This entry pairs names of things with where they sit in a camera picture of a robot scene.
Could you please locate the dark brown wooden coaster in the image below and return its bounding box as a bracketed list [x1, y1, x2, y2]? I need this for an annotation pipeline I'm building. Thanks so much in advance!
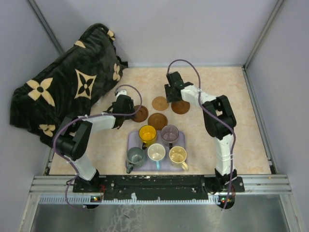
[131, 105, 149, 123]

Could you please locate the light woven rattan coaster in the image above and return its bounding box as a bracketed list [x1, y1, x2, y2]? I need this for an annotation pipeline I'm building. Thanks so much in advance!
[152, 96, 169, 111]

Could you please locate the cream yellow ceramic mug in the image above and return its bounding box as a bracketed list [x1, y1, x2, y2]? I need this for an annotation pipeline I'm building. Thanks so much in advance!
[169, 146, 189, 171]

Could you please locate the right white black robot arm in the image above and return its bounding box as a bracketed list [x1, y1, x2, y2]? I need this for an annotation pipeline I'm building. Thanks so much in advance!
[165, 72, 237, 191]

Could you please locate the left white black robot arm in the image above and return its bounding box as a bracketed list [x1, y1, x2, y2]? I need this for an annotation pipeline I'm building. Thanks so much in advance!
[53, 90, 135, 192]

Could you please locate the yellow transparent mug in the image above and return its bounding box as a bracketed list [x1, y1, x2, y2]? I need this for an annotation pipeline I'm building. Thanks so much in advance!
[139, 125, 157, 150]

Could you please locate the purple transparent mug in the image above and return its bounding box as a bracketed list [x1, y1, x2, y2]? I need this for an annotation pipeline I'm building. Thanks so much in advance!
[161, 125, 180, 149]

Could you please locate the grey ceramic mug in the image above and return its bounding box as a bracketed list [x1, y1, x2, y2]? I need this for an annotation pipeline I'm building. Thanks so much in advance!
[126, 147, 147, 174]

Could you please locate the black floral plush blanket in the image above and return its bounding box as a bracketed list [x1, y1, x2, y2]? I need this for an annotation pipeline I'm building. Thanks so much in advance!
[10, 23, 128, 146]

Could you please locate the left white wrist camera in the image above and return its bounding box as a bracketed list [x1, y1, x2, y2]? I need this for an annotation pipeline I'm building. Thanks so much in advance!
[115, 89, 127, 98]

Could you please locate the white mug blue handle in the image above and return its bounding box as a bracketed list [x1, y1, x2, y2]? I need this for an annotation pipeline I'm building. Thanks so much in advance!
[147, 143, 166, 170]

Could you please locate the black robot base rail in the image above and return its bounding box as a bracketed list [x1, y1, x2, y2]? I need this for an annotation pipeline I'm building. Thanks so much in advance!
[72, 174, 244, 201]

